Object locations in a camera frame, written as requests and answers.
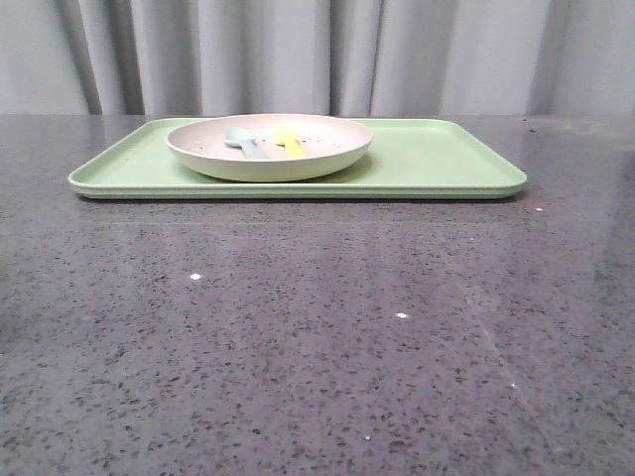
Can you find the white speckled plate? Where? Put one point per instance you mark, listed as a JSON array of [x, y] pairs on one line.
[[332, 144]]

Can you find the yellow plastic fork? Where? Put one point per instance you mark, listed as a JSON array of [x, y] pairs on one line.
[[288, 138]]

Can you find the light blue plastic spoon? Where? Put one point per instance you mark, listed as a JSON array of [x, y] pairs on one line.
[[240, 138]]

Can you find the light green plastic tray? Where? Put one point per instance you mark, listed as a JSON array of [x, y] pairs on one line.
[[408, 158]]

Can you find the grey pleated curtain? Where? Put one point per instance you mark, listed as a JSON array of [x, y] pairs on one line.
[[346, 58]]

